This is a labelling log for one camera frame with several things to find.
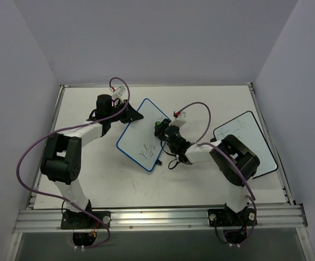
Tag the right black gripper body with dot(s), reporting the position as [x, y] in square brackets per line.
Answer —
[161, 130]

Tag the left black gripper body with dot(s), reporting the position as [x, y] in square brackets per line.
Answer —
[125, 112]

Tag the aluminium mounting rail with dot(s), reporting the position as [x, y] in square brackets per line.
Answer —
[165, 234]

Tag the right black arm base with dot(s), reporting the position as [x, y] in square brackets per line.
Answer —
[232, 228]

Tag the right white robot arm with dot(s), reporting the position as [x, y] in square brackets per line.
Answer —
[236, 162]

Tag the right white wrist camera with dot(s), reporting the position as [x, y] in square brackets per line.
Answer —
[179, 119]

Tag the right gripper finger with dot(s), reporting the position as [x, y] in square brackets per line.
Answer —
[157, 131]
[165, 122]

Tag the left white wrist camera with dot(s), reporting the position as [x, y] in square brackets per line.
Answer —
[118, 93]

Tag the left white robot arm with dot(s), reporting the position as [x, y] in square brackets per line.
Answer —
[61, 161]

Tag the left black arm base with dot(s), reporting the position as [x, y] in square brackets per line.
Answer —
[88, 231]

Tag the blue framed whiteboard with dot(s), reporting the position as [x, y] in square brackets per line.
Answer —
[138, 141]

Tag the black framed whiteboard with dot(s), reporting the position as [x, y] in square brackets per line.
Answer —
[246, 128]

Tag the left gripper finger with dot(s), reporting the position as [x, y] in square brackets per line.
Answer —
[132, 114]
[130, 119]

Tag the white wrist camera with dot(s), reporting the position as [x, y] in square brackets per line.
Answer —
[179, 119]
[118, 93]

